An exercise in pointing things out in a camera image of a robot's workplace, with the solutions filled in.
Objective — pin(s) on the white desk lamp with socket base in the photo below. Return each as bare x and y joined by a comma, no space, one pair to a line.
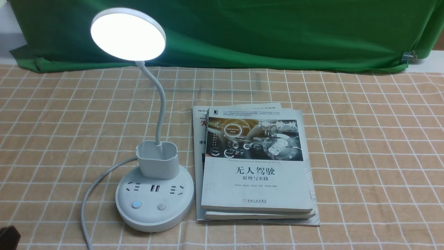
156,195

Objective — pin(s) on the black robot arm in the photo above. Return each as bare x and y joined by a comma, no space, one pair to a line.
9,238

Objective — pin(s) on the bottom magazine in stack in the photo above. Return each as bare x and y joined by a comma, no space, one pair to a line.
199,114

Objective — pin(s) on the self-driving textbook on top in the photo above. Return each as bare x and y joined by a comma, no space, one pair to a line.
256,160

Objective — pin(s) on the middle book in stack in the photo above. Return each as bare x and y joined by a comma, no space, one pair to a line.
236,215

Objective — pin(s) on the checkered orange tablecloth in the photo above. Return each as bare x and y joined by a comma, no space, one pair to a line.
375,144

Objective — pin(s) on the green backdrop cloth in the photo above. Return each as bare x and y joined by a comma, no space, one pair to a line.
342,35

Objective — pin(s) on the metal binder clip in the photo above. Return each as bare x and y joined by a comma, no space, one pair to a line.
408,57

